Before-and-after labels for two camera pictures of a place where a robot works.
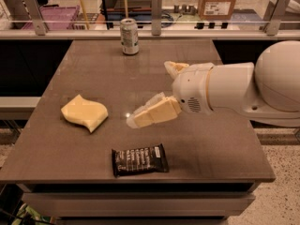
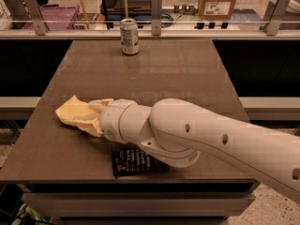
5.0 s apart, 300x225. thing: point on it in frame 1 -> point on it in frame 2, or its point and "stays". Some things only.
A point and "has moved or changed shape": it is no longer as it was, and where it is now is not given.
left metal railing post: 33,8 stays
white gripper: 189,88 -> 112,120
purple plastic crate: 56,18 stays
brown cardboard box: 217,2 stays
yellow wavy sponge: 90,113 has moved or changed shape
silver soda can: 129,36 stays
